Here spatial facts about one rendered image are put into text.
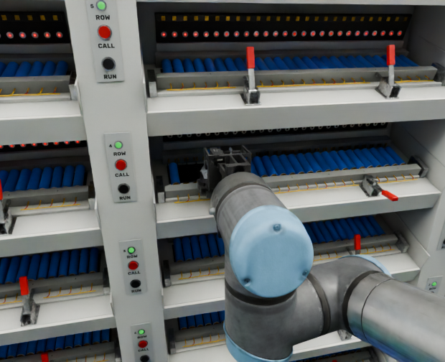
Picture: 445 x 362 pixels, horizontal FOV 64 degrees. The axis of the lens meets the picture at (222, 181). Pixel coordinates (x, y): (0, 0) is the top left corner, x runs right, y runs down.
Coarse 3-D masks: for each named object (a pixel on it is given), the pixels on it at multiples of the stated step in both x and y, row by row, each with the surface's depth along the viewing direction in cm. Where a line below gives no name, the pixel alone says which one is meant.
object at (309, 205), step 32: (384, 128) 87; (160, 160) 78; (416, 160) 80; (160, 192) 67; (288, 192) 73; (320, 192) 74; (352, 192) 74; (416, 192) 76; (160, 224) 65; (192, 224) 67
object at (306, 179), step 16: (272, 176) 73; (288, 176) 73; (304, 176) 74; (320, 176) 74; (336, 176) 74; (352, 176) 75; (384, 176) 77; (400, 176) 79; (176, 192) 68; (192, 192) 69
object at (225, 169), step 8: (208, 152) 58; (216, 152) 59; (224, 152) 61; (232, 152) 61; (248, 152) 58; (208, 160) 57; (216, 160) 57; (224, 160) 57; (232, 160) 55; (240, 160) 56; (248, 160) 58; (208, 168) 57; (216, 168) 57; (224, 168) 55; (232, 168) 51; (240, 168) 52; (248, 168) 52; (208, 176) 58; (216, 176) 58; (224, 176) 53; (208, 184) 58; (216, 184) 58; (208, 192) 59
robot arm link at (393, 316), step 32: (352, 256) 52; (320, 288) 46; (352, 288) 44; (384, 288) 42; (416, 288) 40; (352, 320) 43; (384, 320) 39; (416, 320) 36; (384, 352) 41; (416, 352) 35
